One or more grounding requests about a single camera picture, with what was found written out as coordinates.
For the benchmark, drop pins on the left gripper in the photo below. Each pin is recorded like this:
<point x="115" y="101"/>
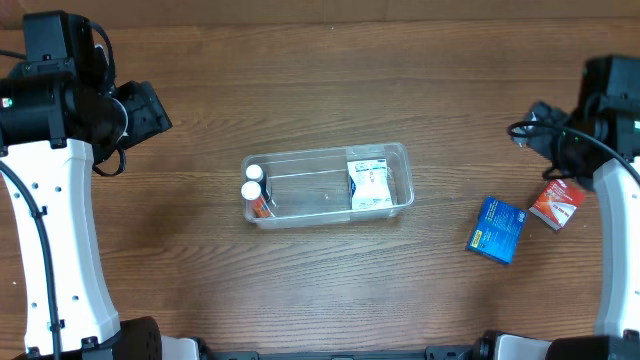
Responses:
<point x="148" y="113"/>

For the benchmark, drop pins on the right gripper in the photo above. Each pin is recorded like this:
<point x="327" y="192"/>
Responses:
<point x="542" y="128"/>

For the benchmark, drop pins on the red medicine box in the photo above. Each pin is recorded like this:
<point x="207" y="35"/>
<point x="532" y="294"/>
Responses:
<point x="557" y="203"/>

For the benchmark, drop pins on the blue medicine box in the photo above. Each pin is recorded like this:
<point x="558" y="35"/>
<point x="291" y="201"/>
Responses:
<point x="497" y="231"/>

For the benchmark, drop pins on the black bottle white cap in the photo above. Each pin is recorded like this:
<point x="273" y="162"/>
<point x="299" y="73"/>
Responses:
<point x="257" y="174"/>

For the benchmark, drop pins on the orange pill bottle white cap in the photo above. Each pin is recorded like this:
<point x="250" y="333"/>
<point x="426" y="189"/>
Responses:
<point x="251" y="191"/>

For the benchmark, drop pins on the white medicine box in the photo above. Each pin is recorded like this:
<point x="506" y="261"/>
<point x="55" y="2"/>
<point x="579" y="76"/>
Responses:
<point x="369" y="187"/>

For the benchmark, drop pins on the clear plastic container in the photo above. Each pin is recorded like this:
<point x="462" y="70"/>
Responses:
<point x="311" y="187"/>

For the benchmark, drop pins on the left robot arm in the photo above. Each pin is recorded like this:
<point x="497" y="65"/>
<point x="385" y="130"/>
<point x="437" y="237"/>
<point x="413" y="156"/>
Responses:
<point x="62" y="116"/>

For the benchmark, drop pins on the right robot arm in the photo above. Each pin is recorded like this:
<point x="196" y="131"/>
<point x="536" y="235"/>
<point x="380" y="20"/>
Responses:
<point x="594" y="148"/>

